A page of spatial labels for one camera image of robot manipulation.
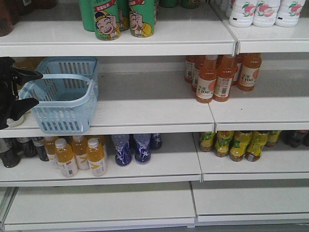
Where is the orange vitamin drink bottle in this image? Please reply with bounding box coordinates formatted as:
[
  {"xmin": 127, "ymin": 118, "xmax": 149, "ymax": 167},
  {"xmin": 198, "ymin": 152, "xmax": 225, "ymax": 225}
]
[
  {"xmin": 55, "ymin": 138, "xmax": 78, "ymax": 177},
  {"xmin": 71, "ymin": 135, "xmax": 89, "ymax": 170},
  {"xmin": 86, "ymin": 138, "xmax": 107, "ymax": 176},
  {"xmin": 44, "ymin": 136, "xmax": 59, "ymax": 169}
]

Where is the dark drink bottle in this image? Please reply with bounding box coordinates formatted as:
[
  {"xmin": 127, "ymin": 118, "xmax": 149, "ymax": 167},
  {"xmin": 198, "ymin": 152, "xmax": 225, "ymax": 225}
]
[
  {"xmin": 0, "ymin": 138, "xmax": 20, "ymax": 168},
  {"xmin": 17, "ymin": 137, "xmax": 37, "ymax": 158},
  {"xmin": 31, "ymin": 137, "xmax": 49, "ymax": 161}
]

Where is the yellow lemon tea bottle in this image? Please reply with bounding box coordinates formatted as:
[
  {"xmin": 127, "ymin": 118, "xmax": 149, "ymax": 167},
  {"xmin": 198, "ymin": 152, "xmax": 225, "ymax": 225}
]
[
  {"xmin": 215, "ymin": 130, "xmax": 234, "ymax": 157},
  {"xmin": 229, "ymin": 130, "xmax": 253, "ymax": 162},
  {"xmin": 266, "ymin": 130, "xmax": 282, "ymax": 147},
  {"xmin": 245, "ymin": 130, "xmax": 268, "ymax": 162},
  {"xmin": 199, "ymin": 131, "xmax": 215, "ymax": 152}
]

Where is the orange C100 juice bottle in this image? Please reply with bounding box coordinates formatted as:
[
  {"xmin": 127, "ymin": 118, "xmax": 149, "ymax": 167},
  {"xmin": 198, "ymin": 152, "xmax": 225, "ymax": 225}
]
[
  {"xmin": 237, "ymin": 53, "xmax": 262, "ymax": 91},
  {"xmin": 196, "ymin": 55, "xmax": 218, "ymax": 103},
  {"xmin": 213, "ymin": 55, "xmax": 236, "ymax": 102}
]

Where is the blue sports drink bottle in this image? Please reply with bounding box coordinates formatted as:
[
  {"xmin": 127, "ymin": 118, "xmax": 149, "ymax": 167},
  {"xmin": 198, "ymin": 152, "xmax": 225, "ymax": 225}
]
[
  {"xmin": 133, "ymin": 133, "xmax": 151, "ymax": 164},
  {"xmin": 112, "ymin": 134, "xmax": 132, "ymax": 166},
  {"xmin": 150, "ymin": 133, "xmax": 162, "ymax": 150}
]

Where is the green cartoon drink can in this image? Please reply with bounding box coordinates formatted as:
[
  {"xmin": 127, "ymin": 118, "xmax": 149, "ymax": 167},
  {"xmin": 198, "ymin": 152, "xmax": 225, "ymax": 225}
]
[
  {"xmin": 128, "ymin": 0, "xmax": 155, "ymax": 38},
  {"xmin": 92, "ymin": 0, "xmax": 120, "ymax": 41}
]

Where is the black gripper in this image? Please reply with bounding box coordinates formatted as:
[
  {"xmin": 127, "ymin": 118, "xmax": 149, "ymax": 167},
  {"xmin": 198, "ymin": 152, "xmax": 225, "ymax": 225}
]
[{"xmin": 0, "ymin": 57, "xmax": 43, "ymax": 130}]

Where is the white peach drink bottle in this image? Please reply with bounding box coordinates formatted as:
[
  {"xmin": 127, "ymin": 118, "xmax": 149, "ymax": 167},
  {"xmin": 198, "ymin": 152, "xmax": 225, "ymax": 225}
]
[
  {"xmin": 275, "ymin": 0, "xmax": 306, "ymax": 28},
  {"xmin": 229, "ymin": 0, "xmax": 257, "ymax": 28},
  {"xmin": 253, "ymin": 0, "xmax": 281, "ymax": 28}
]

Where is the black cola bottle red label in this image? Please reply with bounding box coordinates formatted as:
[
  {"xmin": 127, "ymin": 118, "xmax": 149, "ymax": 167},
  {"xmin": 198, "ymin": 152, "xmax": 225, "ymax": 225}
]
[{"xmin": 283, "ymin": 130, "xmax": 309, "ymax": 148}]

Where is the light blue plastic basket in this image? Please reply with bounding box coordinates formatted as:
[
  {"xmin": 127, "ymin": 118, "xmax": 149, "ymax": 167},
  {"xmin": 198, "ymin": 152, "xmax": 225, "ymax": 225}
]
[{"xmin": 19, "ymin": 57, "xmax": 99, "ymax": 133}]

